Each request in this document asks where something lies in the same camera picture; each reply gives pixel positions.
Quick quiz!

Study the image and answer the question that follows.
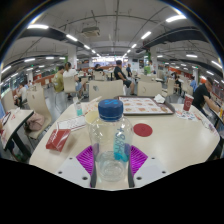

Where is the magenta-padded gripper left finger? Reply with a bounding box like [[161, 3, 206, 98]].
[[54, 144, 98, 189]]

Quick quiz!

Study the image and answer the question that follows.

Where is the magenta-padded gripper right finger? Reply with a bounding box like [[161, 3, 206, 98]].
[[128, 144, 168, 188]]

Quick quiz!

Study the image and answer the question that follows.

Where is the clear water bottle blue cap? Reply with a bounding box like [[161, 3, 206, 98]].
[[88, 98, 134, 184]]

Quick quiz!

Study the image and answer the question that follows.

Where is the flat round red coaster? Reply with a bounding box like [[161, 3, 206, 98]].
[[133, 123, 154, 138]]

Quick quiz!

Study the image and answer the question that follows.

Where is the red paper packet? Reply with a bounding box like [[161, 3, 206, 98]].
[[45, 128, 72, 153]]

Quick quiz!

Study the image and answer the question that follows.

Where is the small teal sanitizer bottle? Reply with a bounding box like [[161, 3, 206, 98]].
[[73, 96, 84, 117]]

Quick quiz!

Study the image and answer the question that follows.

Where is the printed paper tray liner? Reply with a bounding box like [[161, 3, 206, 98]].
[[119, 96, 169, 114]]

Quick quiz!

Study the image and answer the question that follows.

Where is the dark brown food tray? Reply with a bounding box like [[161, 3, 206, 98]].
[[114, 95, 176, 117]]

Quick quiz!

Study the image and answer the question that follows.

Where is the pink bag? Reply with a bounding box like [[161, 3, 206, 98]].
[[25, 111, 46, 132]]

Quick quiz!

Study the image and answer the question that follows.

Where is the crumpled white napkin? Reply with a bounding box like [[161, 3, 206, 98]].
[[153, 93, 167, 104]]

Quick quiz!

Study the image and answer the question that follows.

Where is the cream chair with round hole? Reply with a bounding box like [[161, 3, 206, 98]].
[[88, 79, 125, 101], [137, 80, 163, 98]]

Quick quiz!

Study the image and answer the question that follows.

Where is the cream chair holding bag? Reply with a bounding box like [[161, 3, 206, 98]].
[[26, 88, 54, 140]]

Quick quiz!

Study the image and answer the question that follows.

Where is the group of cream chairs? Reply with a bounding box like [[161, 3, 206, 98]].
[[1, 69, 196, 113]]

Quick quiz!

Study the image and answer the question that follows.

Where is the red paper cup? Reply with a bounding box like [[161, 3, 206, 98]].
[[182, 93, 195, 113]]

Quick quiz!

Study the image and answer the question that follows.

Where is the white dining table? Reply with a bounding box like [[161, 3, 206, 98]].
[[0, 108, 35, 158]]

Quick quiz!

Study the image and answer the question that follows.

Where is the ceiling air conditioner unit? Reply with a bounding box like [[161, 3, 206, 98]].
[[81, 26, 101, 38]]

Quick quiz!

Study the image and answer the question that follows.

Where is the group of ceiling lights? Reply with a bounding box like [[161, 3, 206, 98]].
[[0, 13, 224, 78]]

